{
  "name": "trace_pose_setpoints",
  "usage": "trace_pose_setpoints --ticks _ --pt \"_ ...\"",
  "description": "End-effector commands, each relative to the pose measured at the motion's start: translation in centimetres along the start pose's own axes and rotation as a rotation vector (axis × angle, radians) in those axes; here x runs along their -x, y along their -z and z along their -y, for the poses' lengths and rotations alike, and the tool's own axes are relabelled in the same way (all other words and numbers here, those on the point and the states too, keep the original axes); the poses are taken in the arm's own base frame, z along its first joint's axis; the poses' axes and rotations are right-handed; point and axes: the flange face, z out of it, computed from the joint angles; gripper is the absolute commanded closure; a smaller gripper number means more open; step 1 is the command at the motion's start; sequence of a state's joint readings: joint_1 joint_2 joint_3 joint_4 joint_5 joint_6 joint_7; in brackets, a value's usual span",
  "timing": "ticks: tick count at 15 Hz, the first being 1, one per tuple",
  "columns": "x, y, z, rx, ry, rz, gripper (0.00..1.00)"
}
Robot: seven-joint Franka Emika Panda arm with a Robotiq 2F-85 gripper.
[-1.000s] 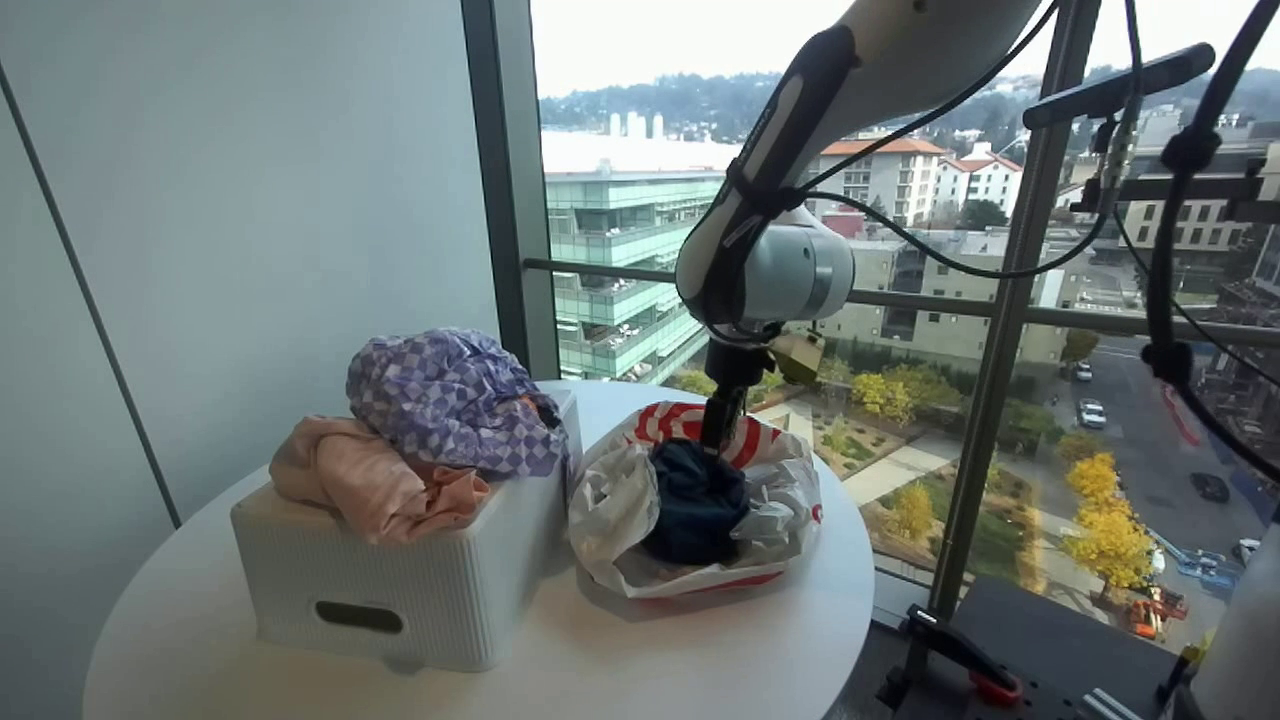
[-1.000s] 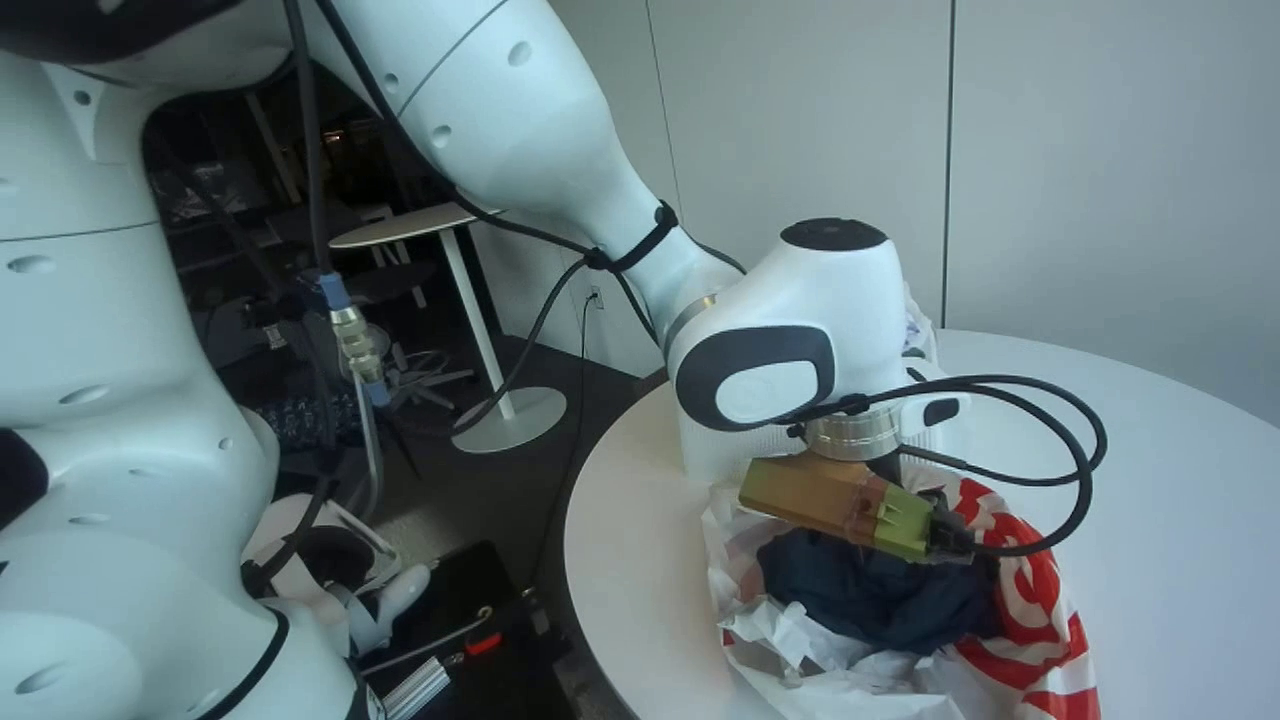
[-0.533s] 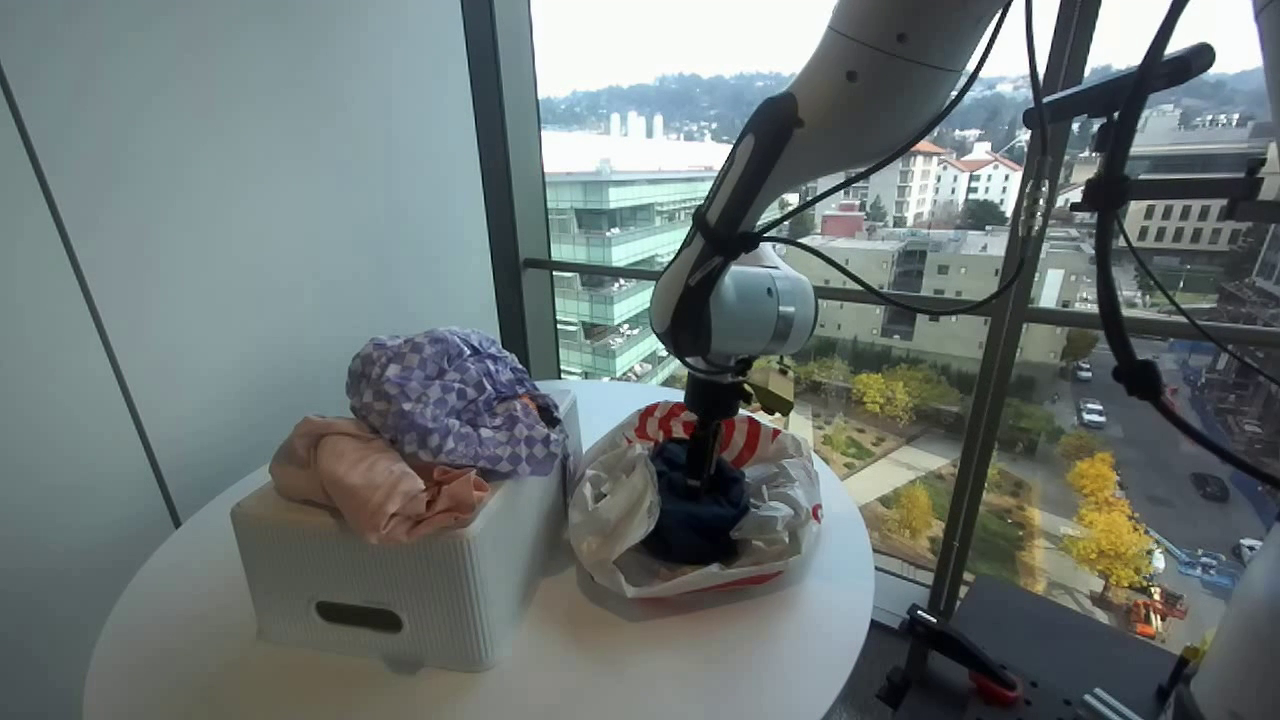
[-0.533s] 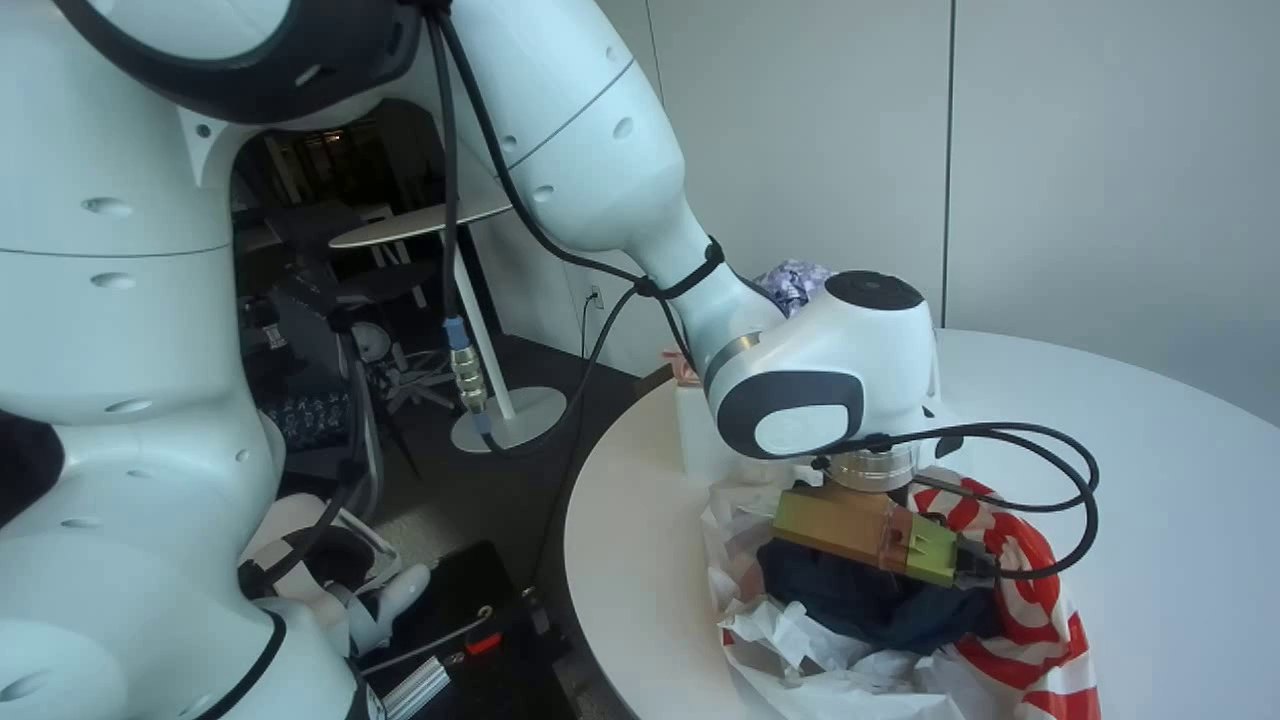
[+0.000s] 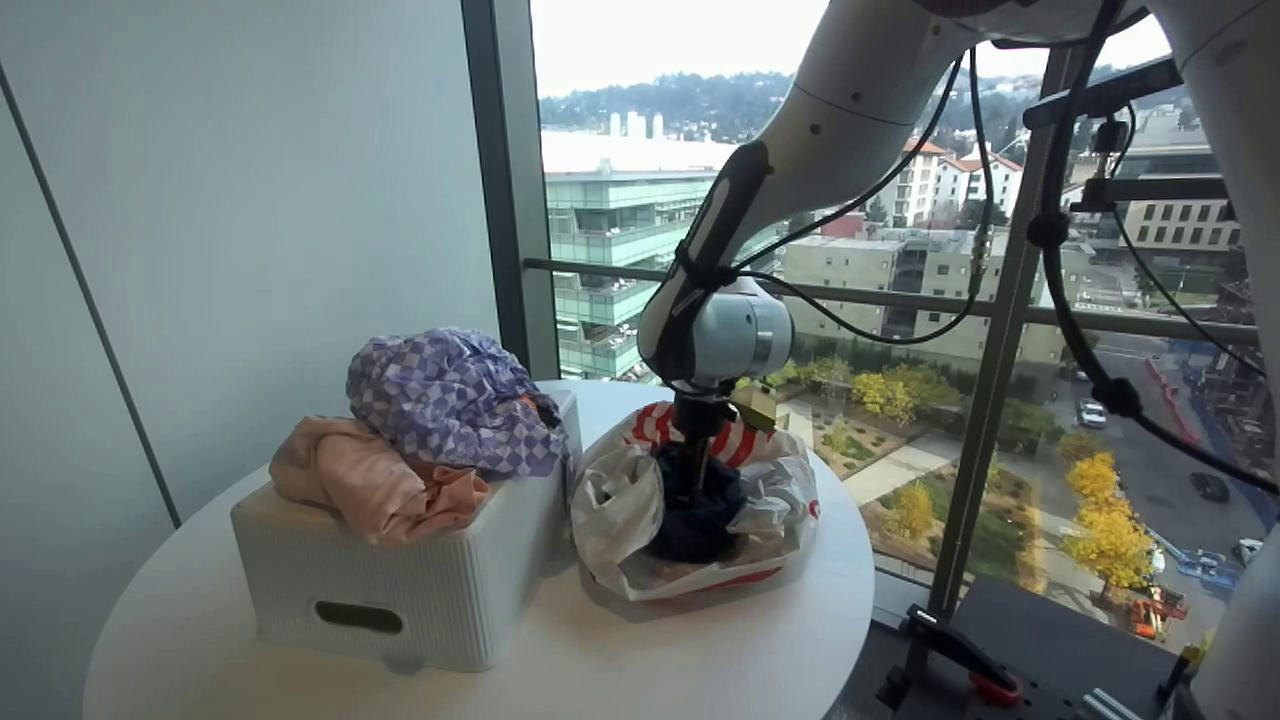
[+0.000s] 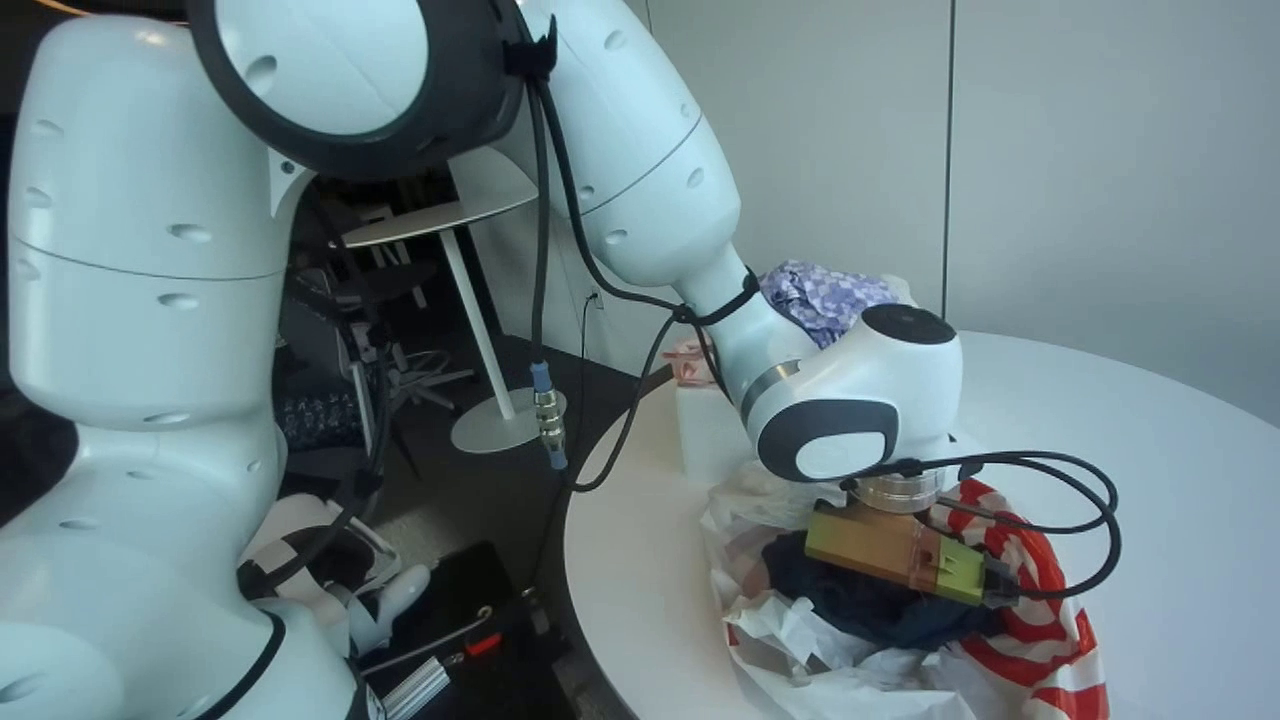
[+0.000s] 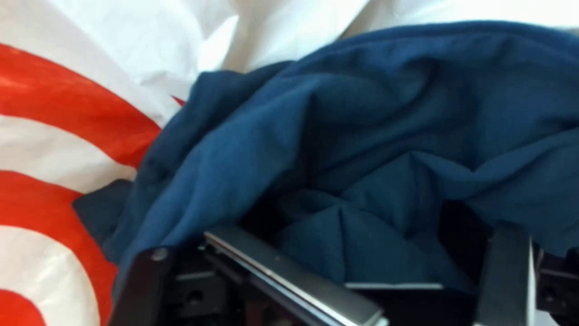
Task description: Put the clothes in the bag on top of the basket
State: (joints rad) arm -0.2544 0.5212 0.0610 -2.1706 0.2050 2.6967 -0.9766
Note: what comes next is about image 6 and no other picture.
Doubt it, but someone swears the red handled screwdriver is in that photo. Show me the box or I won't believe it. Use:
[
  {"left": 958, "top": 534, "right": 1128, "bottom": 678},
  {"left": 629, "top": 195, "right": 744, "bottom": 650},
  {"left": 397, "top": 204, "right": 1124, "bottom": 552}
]
[{"left": 357, "top": 620, "right": 510, "bottom": 688}]

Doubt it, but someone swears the looped black cable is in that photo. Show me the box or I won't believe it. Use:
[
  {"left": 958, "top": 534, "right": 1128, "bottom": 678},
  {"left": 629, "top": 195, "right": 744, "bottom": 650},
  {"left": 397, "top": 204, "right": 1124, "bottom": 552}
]
[{"left": 876, "top": 448, "right": 1128, "bottom": 602}]

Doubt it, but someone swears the white plastic shopping bag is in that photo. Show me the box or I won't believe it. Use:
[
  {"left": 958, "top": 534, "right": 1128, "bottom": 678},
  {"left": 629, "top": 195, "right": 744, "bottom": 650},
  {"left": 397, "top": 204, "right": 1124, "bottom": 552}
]
[{"left": 697, "top": 456, "right": 1116, "bottom": 720}]

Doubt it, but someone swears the red white striped cloth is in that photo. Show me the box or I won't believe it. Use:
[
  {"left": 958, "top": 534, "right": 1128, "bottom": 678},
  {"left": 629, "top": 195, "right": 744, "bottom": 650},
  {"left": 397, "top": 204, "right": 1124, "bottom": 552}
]
[{"left": 922, "top": 476, "right": 1113, "bottom": 720}]

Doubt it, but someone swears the purple white checkered cloth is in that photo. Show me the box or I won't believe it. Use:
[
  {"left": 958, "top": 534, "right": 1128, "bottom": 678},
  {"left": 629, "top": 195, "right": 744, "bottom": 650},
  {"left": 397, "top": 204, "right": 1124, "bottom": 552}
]
[{"left": 756, "top": 257, "right": 911, "bottom": 353}]

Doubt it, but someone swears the white round side table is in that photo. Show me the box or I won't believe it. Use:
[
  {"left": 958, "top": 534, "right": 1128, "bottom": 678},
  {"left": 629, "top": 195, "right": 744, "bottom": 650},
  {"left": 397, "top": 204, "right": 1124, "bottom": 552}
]
[{"left": 334, "top": 143, "right": 572, "bottom": 461}]

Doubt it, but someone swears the dark navy cloth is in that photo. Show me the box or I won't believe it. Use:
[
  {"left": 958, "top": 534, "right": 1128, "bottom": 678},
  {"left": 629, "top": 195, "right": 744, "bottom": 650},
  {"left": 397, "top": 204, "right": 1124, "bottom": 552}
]
[{"left": 758, "top": 529, "right": 1006, "bottom": 655}]

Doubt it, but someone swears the black chair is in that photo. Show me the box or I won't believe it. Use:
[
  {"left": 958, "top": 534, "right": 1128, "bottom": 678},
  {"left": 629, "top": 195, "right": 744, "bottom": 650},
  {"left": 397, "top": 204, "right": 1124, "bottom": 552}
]
[{"left": 273, "top": 177, "right": 470, "bottom": 489}]

